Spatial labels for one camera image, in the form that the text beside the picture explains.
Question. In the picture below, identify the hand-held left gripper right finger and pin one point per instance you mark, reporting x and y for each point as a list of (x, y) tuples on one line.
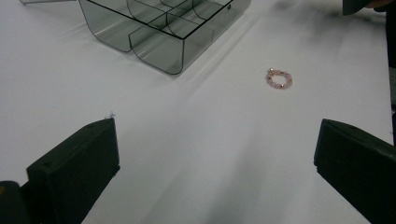
[(358, 161)]

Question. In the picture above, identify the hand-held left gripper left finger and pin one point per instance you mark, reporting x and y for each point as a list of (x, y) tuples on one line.
[(74, 168)]

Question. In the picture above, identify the smoky clear compartment box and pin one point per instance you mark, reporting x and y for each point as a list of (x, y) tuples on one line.
[(162, 34)]

